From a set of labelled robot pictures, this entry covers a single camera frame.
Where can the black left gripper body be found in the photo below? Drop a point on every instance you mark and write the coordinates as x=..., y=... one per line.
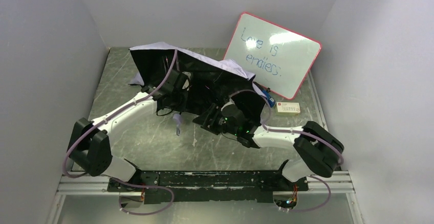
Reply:
x=185, y=81

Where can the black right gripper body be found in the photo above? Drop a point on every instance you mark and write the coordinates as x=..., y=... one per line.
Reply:
x=208, y=121

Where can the lilac folding umbrella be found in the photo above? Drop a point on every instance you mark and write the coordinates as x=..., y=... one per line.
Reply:
x=213, y=81

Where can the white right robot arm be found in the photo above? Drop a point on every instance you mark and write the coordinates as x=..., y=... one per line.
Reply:
x=318, y=152

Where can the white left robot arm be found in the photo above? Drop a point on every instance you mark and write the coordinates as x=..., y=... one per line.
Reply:
x=90, y=142

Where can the blue black stapler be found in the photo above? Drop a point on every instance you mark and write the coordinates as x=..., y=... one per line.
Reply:
x=271, y=101

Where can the white staples box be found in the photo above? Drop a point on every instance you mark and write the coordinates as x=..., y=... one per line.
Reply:
x=291, y=108

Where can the red framed whiteboard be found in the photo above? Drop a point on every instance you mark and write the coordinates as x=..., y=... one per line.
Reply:
x=279, y=58

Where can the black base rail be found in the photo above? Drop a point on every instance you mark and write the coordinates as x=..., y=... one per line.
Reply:
x=156, y=187

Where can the aluminium frame rail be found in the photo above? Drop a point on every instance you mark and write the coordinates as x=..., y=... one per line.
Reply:
x=81, y=183

